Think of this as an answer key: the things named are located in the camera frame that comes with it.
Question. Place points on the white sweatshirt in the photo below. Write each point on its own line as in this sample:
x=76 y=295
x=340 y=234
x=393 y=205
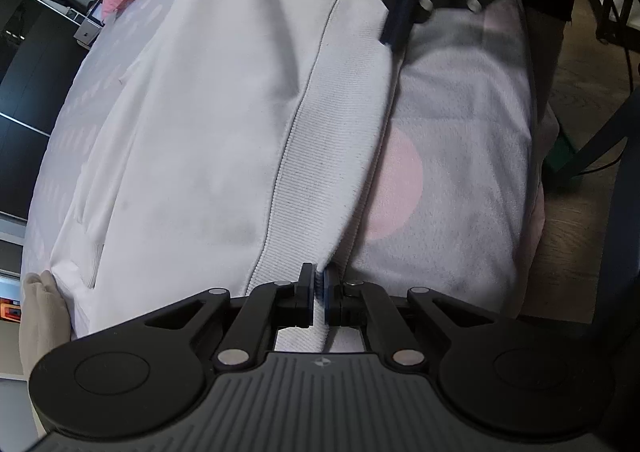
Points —
x=200 y=131

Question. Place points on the dark chair frame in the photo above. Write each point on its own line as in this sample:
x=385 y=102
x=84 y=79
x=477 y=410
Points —
x=625 y=192

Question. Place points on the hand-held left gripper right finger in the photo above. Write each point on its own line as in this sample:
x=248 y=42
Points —
x=328 y=297

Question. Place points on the person's leg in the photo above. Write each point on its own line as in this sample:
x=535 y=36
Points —
x=545 y=61

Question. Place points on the beige garment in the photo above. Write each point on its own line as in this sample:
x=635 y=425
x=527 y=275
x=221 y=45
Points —
x=42 y=312

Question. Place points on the black wardrobe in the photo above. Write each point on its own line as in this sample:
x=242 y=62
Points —
x=30 y=81

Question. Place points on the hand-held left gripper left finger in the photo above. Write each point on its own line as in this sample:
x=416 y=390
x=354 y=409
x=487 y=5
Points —
x=311 y=284

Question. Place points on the grey pink-dotted bed sheet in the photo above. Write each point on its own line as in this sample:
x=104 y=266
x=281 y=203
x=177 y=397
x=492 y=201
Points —
x=465 y=182

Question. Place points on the green box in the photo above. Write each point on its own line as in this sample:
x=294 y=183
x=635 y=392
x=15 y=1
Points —
x=561 y=152

